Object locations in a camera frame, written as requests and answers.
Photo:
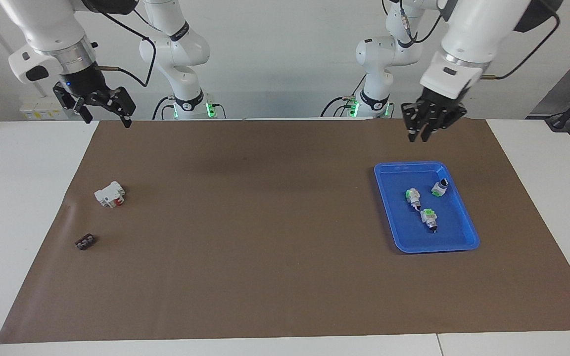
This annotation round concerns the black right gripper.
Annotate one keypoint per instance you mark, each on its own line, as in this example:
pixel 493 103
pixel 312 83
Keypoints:
pixel 84 86

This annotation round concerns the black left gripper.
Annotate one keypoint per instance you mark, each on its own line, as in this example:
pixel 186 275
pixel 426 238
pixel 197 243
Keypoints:
pixel 441 105

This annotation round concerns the orange white selector switch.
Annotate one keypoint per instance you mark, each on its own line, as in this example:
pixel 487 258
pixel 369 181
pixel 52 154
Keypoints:
pixel 413 196

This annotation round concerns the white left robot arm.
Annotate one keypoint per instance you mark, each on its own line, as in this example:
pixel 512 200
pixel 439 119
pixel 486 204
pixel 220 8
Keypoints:
pixel 473 29

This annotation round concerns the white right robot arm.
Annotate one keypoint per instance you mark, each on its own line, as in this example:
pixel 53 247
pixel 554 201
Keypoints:
pixel 52 24

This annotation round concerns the white red circuit breaker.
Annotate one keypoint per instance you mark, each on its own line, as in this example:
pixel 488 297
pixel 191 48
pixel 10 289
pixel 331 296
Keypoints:
pixel 108 194

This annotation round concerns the blue plastic tray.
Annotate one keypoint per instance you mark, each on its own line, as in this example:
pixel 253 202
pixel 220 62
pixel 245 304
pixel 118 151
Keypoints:
pixel 413 232

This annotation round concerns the small black terminal block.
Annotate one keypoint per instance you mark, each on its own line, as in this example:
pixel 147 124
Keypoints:
pixel 85 242

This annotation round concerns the brown table mat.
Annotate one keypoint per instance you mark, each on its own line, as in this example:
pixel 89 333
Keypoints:
pixel 285 277

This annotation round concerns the white wall socket strip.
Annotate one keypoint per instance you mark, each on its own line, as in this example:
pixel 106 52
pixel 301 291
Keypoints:
pixel 37 112

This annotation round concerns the green white selector switch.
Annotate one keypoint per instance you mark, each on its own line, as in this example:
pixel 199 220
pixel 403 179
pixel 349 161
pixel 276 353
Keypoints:
pixel 428 216
pixel 439 188

